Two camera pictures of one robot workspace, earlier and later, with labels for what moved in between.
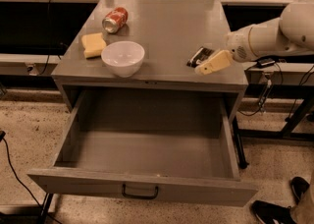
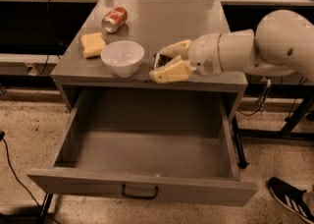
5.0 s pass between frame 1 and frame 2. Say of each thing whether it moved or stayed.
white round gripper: moved
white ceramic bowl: stayed
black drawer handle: stayed
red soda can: stayed
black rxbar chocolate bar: moved
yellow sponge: stayed
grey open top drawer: stayed
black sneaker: moved
